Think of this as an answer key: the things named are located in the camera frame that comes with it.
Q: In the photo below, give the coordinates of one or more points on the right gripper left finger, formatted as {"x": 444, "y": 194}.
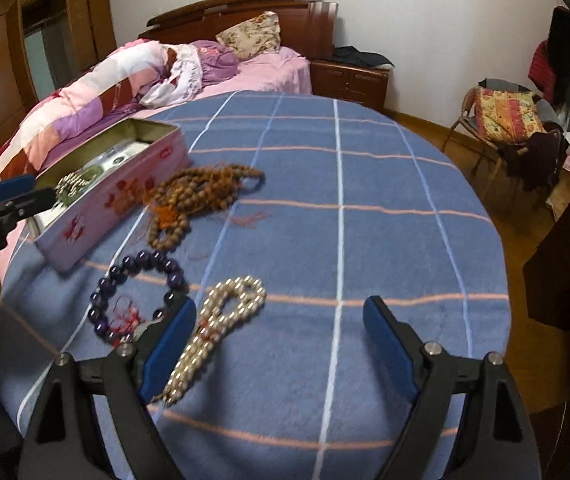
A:
{"x": 64, "y": 440}

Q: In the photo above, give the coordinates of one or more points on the pink bed sheet mattress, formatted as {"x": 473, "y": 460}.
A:
{"x": 285, "y": 71}

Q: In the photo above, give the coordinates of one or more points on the dark wooden headboard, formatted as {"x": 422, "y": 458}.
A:
{"x": 307, "y": 26}

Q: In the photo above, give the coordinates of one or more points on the colourful patchwork cushion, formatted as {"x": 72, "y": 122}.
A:
{"x": 504, "y": 117}

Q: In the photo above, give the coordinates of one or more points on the wooden wardrobe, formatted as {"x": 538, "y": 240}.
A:
{"x": 20, "y": 60}

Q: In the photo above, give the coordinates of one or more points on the purple garment on bed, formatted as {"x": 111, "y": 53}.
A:
{"x": 219, "y": 63}

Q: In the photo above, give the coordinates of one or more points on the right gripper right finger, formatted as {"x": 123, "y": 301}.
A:
{"x": 495, "y": 439}

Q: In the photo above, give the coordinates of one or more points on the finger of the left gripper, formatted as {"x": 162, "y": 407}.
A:
{"x": 23, "y": 207}
{"x": 10, "y": 187}

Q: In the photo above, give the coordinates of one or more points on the wooden chair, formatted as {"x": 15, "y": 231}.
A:
{"x": 536, "y": 162}

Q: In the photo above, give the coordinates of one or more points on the pink metal tin box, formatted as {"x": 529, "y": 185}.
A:
{"x": 136, "y": 156}

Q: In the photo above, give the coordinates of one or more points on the pink purple striped quilt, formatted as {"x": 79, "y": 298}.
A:
{"x": 143, "y": 73}

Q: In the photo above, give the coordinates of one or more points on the blue plaid tablecloth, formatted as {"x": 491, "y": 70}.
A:
{"x": 353, "y": 205}

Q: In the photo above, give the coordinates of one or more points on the green jade bangle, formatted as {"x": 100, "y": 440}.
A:
{"x": 72, "y": 186}

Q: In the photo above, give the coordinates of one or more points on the dark clothes on nightstand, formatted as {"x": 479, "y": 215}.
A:
{"x": 352, "y": 56}

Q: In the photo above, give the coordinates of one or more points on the dark wooden nightstand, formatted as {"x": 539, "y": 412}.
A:
{"x": 365, "y": 86}

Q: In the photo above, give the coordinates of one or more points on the floral pillow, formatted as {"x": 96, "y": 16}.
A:
{"x": 261, "y": 34}

